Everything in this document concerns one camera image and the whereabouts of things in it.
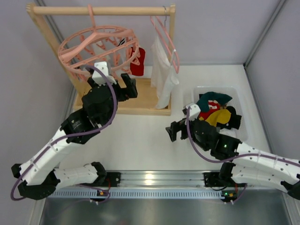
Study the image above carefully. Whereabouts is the red santa sock in bin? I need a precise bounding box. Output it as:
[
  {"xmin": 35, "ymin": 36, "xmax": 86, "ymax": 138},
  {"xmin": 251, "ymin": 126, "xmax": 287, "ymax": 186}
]
[{"xmin": 199, "ymin": 100, "xmax": 221, "ymax": 120}]

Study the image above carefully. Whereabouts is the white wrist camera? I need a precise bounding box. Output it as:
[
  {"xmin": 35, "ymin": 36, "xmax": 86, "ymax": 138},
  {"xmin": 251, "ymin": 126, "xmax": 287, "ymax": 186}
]
[
  {"xmin": 92, "ymin": 61, "xmax": 117, "ymax": 85},
  {"xmin": 182, "ymin": 102, "xmax": 201, "ymax": 121}
]

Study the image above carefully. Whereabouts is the aluminium frame rail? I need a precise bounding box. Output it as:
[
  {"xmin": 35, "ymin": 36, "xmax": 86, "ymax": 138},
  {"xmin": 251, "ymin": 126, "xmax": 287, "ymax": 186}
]
[{"xmin": 51, "ymin": 170, "xmax": 293, "ymax": 200}]

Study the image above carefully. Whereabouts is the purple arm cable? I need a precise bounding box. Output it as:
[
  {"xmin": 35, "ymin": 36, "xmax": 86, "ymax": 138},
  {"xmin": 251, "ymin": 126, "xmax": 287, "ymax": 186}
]
[
  {"xmin": 186, "ymin": 106, "xmax": 300, "ymax": 204},
  {"xmin": 10, "ymin": 66, "xmax": 118, "ymax": 203}
]

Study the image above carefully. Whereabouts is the white sock in bin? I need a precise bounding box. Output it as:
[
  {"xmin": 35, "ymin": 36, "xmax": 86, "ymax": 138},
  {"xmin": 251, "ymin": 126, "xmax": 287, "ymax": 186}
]
[{"xmin": 219, "ymin": 129, "xmax": 237, "ymax": 138}]

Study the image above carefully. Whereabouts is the wooden clothes rack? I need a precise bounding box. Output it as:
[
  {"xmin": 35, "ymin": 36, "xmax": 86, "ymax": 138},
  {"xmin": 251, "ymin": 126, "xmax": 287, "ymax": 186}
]
[{"xmin": 26, "ymin": 3, "xmax": 176, "ymax": 116}]

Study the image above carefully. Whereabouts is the white shirt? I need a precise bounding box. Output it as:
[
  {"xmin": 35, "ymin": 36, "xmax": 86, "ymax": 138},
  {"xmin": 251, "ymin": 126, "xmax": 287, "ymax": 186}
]
[{"xmin": 151, "ymin": 36, "xmax": 179, "ymax": 109}]

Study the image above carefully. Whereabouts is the pink round clip hanger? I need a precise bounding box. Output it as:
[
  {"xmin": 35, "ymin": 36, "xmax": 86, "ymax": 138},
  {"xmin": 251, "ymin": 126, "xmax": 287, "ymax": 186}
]
[{"xmin": 58, "ymin": 5, "xmax": 141, "ymax": 80}]

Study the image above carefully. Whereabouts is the dark green christmas sock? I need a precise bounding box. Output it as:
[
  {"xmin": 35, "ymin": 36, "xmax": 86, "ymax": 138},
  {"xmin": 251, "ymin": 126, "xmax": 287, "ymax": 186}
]
[{"xmin": 196, "ymin": 91, "xmax": 232, "ymax": 112}]

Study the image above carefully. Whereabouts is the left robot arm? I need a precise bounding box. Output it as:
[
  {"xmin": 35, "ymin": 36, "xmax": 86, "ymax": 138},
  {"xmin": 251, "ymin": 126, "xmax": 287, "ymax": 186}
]
[{"xmin": 11, "ymin": 74, "xmax": 138, "ymax": 201}]

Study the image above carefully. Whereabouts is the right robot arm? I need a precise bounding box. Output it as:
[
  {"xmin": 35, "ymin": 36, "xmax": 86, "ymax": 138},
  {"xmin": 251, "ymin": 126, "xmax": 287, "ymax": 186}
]
[{"xmin": 165, "ymin": 119, "xmax": 300, "ymax": 200}]

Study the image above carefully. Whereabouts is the pink clothes hanger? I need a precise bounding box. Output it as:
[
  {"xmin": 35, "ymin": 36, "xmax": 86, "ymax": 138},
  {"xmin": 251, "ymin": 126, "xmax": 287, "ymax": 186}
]
[{"xmin": 150, "ymin": 16, "xmax": 180, "ymax": 74}]

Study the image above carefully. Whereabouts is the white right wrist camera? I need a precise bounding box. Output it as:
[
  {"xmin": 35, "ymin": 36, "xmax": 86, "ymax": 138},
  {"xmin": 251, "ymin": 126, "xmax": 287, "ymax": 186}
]
[{"xmin": 182, "ymin": 102, "xmax": 201, "ymax": 121}]

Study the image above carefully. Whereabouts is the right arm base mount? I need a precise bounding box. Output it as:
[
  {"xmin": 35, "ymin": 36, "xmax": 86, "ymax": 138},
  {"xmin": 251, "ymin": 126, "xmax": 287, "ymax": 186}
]
[{"xmin": 203, "ymin": 172, "xmax": 247, "ymax": 204}]

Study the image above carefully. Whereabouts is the black sock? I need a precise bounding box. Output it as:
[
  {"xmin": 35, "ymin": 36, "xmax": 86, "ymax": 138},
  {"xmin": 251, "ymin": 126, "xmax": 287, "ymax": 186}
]
[{"xmin": 217, "ymin": 106, "xmax": 242, "ymax": 130}]

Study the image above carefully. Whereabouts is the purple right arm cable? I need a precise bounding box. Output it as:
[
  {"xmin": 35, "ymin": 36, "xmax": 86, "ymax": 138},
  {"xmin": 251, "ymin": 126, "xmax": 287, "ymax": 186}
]
[{"xmin": 186, "ymin": 106, "xmax": 300, "ymax": 204}]

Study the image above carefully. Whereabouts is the yellow sock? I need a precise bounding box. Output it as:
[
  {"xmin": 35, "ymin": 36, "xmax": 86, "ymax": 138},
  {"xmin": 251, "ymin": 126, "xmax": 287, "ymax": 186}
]
[{"xmin": 206, "ymin": 109, "xmax": 231, "ymax": 127}]

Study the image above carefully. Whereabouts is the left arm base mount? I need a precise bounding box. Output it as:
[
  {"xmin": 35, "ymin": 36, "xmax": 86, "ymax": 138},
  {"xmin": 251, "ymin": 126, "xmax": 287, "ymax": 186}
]
[{"xmin": 96, "ymin": 172, "xmax": 121, "ymax": 198}]

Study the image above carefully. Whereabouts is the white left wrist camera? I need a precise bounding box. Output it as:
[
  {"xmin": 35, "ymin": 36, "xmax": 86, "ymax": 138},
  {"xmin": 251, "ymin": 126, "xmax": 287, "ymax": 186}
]
[{"xmin": 92, "ymin": 61, "xmax": 117, "ymax": 85}]

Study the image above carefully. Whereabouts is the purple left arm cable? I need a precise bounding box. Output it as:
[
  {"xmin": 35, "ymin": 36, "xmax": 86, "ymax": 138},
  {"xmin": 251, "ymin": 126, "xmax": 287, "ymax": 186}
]
[{"xmin": 10, "ymin": 66, "xmax": 118, "ymax": 203}]

